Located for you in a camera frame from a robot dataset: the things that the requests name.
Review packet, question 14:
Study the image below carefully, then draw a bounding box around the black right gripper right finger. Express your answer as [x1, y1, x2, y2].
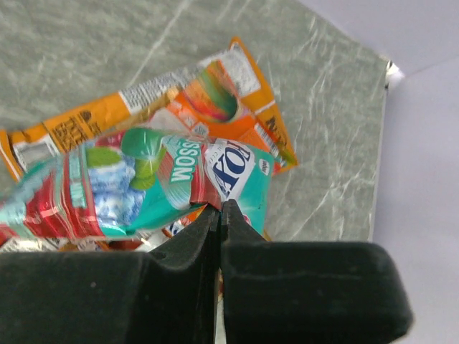
[220, 200, 413, 343]

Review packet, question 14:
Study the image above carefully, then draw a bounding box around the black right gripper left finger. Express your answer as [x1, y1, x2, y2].
[1, 207, 219, 343]

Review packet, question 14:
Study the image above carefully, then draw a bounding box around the teal candy snack pack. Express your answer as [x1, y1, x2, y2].
[1, 126, 273, 239]

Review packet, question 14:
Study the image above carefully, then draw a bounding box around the orange chip bag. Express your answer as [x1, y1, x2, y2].
[1, 37, 295, 181]

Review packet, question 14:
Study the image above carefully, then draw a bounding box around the orange cracker snack pack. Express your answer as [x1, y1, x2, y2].
[106, 59, 298, 174]

